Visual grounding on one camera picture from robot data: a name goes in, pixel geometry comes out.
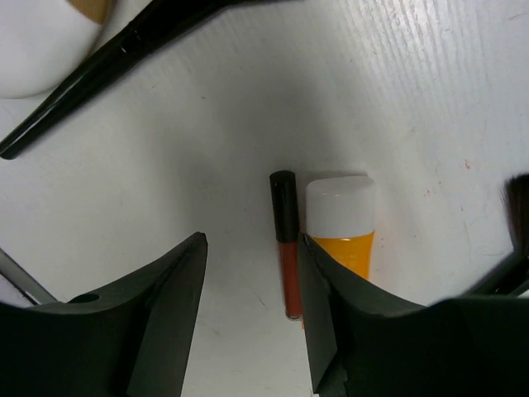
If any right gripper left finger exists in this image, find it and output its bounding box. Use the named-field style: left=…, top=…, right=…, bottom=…
left=1, top=232, right=207, bottom=396

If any brown red lip gloss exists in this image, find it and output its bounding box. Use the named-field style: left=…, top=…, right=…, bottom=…
left=269, top=170, right=303, bottom=320

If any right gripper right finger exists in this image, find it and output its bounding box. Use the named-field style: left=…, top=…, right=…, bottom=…
left=298, top=235, right=528, bottom=396

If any orange cream tube white cap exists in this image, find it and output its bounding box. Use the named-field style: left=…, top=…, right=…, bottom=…
left=306, top=175, right=376, bottom=279

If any white beige makeup sponge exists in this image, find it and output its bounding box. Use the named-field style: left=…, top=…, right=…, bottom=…
left=1, top=1, right=113, bottom=99

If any black powder brush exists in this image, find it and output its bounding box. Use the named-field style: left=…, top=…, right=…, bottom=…
left=0, top=0, right=298, bottom=160

